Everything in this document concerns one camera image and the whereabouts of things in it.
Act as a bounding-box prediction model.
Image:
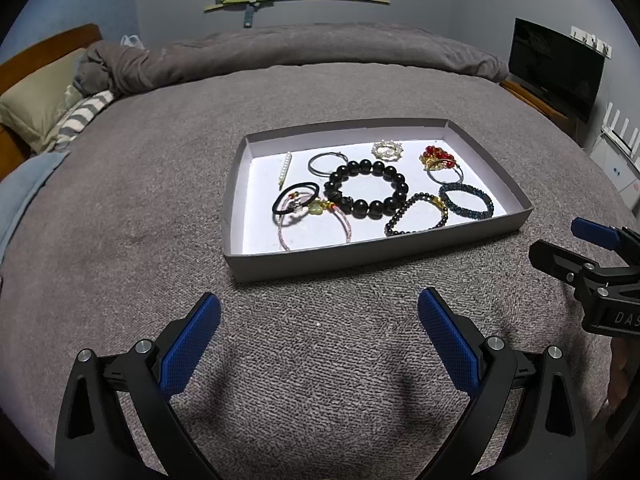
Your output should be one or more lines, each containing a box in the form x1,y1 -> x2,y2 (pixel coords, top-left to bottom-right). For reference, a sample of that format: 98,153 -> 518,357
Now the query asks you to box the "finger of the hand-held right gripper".
529,240 -> 609,287
571,217 -> 640,257

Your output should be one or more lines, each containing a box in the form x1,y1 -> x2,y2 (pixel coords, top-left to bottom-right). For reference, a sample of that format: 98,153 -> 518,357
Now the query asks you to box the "dark blue beaded bracelet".
438,182 -> 495,220

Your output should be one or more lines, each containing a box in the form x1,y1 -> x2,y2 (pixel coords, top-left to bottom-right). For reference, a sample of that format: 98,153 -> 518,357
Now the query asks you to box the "black television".
508,17 -> 607,122

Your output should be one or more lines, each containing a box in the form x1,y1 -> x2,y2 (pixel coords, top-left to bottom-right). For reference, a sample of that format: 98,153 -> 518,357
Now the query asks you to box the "olive pillow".
0,47 -> 89,154

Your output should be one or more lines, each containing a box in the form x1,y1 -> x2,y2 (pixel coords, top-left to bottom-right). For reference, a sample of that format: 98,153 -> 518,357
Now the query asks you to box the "white cabinet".
585,132 -> 640,207

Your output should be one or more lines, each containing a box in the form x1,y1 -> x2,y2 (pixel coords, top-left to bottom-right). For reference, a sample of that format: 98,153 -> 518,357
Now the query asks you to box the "white pearl strand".
277,151 -> 293,191

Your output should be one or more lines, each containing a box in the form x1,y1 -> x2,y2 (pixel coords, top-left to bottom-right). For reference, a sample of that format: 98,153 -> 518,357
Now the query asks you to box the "black and gold bead bracelet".
384,192 -> 451,238

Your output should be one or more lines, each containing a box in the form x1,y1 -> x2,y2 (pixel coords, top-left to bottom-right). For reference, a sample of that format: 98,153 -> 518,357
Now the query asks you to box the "rolled grey comforter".
75,24 -> 510,99

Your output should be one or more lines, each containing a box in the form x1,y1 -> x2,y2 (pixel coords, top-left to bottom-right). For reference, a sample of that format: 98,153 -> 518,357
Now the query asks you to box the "white wall hook rack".
570,25 -> 614,59

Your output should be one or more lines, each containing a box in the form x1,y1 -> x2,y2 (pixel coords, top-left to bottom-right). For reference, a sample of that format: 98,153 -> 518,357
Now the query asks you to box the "large black bead bracelet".
322,158 -> 410,220

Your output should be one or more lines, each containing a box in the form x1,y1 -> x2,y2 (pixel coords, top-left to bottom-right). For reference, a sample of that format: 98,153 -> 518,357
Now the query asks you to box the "wooden headboard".
0,23 -> 104,181

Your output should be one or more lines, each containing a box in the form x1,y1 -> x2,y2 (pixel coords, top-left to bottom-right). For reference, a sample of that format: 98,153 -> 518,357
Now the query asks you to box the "pink bead bracelet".
276,192 -> 355,253

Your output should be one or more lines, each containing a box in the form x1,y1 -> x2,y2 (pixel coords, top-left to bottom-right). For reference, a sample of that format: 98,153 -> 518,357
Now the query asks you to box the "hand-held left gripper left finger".
54,291 -> 222,480

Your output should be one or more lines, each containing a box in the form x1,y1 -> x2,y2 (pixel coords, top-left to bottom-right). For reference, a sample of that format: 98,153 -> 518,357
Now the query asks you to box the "red and gold beaded jewelry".
419,144 -> 459,171

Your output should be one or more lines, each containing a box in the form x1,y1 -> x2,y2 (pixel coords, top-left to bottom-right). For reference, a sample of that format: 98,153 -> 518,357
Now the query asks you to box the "wooden television stand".
500,79 -> 581,136

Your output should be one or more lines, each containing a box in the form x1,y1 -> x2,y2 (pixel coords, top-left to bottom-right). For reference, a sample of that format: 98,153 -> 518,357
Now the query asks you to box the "grey bed cover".
0,62 -> 640,480

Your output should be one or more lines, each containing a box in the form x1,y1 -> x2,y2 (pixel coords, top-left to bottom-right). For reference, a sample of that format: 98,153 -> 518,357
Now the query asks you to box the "white router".
597,101 -> 640,154

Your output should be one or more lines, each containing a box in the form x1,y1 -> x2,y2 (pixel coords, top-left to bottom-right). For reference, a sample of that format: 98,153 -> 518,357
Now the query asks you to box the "light blue blanket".
0,151 -> 69,262

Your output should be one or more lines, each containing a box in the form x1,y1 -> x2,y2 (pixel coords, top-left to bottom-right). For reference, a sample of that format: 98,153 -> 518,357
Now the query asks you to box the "grey cardboard tray box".
220,117 -> 534,284

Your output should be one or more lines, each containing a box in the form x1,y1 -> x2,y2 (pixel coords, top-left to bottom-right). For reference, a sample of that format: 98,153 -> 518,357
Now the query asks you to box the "grey white striped cloth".
52,90 -> 116,154

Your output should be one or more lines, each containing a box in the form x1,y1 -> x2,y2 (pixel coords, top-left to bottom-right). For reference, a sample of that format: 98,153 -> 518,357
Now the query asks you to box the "person's right hand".
606,335 -> 640,412

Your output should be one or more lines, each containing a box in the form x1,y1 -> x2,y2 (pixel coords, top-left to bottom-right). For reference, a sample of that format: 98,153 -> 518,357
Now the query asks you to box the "white crystal bracelet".
371,140 -> 404,163

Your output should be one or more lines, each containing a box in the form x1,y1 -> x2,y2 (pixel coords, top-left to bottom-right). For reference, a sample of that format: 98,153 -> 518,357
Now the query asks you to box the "silver hoop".
307,152 -> 346,179
427,165 -> 465,185

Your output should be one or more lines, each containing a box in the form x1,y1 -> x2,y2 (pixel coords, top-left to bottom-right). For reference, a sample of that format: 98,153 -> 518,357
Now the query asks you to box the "black hair tie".
271,182 -> 321,221

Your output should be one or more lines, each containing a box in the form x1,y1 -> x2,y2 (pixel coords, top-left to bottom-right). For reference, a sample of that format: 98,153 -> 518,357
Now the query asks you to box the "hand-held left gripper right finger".
417,287 -> 589,480

